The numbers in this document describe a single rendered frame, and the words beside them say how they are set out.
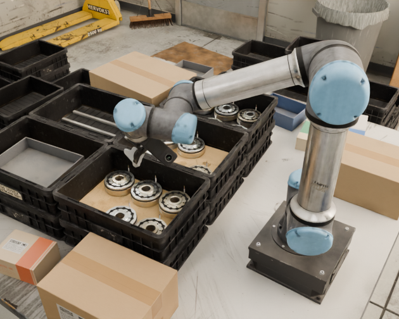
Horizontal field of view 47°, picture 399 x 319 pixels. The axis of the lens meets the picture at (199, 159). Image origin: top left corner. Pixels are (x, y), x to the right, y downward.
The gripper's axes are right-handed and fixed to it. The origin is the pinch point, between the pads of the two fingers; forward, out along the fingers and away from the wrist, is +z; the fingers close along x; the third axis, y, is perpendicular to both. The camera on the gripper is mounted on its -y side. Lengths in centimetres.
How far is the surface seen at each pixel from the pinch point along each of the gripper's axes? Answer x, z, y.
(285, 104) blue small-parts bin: -64, 76, -18
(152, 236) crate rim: 19.5, -11.1, -18.0
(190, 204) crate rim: 5.9, -2.1, -19.9
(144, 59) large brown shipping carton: -38, 72, 49
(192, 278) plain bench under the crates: 22.8, 8.8, -34.0
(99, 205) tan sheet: 24.2, 11.3, 4.1
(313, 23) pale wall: -206, 256, 21
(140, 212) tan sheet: 17.6, 9.3, -8.0
